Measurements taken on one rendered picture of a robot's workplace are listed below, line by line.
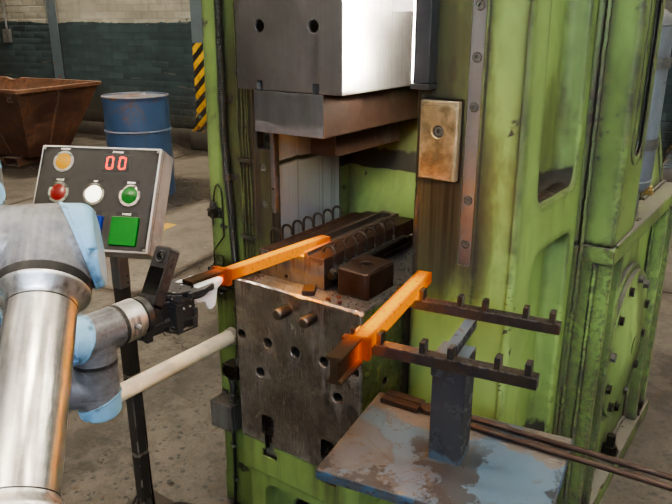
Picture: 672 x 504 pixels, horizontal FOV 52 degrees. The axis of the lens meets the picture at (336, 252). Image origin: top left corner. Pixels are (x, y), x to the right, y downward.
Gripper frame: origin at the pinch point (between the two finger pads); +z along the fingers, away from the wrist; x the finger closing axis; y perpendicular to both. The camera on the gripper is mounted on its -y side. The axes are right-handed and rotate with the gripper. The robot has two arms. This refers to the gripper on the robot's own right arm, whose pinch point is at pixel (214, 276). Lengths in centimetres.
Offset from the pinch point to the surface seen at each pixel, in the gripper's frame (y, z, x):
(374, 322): -1.1, -3.4, 40.9
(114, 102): 7, 279, -397
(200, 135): 69, 492, -521
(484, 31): -48, 41, 38
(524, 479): 26, 8, 65
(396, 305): -1.2, 5.0, 40.2
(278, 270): 7.9, 27.7, -6.5
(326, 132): -26.8, 28.3, 8.0
